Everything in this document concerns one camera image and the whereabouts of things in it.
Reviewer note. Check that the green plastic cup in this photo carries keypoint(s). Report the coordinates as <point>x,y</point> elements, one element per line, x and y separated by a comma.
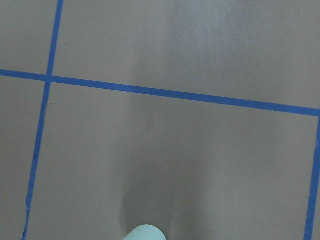
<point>145,232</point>

